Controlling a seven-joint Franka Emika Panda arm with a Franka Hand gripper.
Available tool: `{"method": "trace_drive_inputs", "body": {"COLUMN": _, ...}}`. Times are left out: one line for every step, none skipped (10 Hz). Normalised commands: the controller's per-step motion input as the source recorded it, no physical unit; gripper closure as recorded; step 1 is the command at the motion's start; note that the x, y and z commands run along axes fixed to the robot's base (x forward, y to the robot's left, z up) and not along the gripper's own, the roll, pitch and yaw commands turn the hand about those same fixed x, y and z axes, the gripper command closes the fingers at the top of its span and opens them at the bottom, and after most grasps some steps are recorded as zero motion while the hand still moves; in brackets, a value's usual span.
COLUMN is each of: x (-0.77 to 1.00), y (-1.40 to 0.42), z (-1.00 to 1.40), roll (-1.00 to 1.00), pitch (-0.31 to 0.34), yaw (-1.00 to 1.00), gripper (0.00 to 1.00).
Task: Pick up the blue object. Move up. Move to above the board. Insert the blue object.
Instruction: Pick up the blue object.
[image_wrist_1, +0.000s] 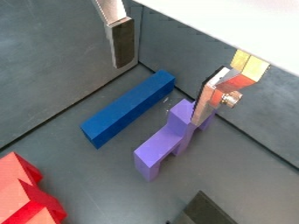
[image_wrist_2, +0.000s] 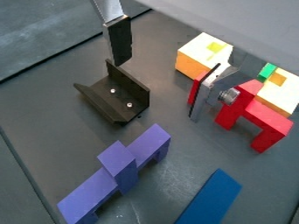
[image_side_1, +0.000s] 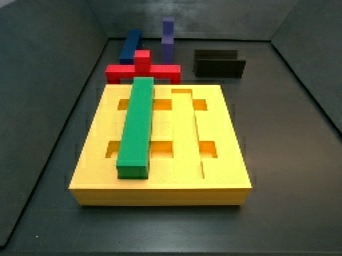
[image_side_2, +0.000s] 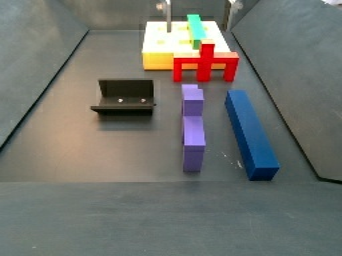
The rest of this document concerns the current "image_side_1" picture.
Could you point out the purple upright block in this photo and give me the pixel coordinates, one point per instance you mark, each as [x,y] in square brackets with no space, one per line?
[167,40]

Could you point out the red cross-shaped block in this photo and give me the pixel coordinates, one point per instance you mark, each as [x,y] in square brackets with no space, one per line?
[143,68]

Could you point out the blue long bar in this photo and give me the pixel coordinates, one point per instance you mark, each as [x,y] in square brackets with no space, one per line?
[133,44]

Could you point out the black slotted block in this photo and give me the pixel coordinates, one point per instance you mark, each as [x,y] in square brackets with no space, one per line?
[218,63]

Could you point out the green long bar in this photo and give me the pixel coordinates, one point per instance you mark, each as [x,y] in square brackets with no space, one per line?
[133,162]

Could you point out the yellow slotted board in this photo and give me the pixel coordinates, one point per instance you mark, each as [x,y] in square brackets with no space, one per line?
[197,167]

